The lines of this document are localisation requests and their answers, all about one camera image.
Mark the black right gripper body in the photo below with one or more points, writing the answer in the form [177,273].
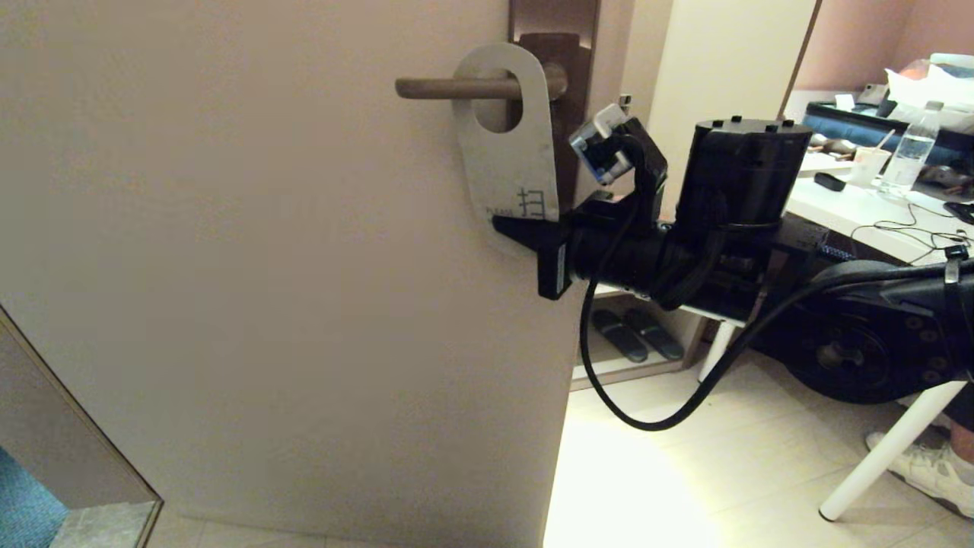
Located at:
[647,262]

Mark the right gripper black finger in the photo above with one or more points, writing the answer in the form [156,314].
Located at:
[536,234]

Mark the white door hanger sign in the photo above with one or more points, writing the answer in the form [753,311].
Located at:
[510,167]

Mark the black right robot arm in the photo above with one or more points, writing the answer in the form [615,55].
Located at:
[742,175]

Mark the bronze door lock plate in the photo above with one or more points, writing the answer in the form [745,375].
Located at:
[571,53]

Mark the beige wooden door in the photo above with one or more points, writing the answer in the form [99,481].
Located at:
[266,266]

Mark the black slipper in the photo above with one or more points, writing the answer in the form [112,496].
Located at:
[618,336]
[658,336]

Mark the small black case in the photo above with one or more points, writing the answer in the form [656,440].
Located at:
[829,183]

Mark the white shelf cabinet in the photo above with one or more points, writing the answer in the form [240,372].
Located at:
[723,61]

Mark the white table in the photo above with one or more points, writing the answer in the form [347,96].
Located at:
[860,213]

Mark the blue suitcase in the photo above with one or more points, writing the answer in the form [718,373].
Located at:
[845,128]

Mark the white paper cup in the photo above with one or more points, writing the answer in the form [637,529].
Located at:
[867,167]

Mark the small white card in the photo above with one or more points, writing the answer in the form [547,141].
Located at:
[843,103]

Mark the clear plastic water bottle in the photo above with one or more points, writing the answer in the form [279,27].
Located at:
[905,164]

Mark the black flat gadget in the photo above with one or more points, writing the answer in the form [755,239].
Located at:
[960,211]

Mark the white plastic bag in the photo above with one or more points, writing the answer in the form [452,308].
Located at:
[913,87]

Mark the white sneaker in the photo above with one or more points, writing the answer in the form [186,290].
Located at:
[928,472]

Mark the leg in dark trousers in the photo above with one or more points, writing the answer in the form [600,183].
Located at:
[962,426]

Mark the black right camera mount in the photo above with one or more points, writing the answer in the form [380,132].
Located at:
[647,167]

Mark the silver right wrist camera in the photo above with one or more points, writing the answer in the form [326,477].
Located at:
[601,144]

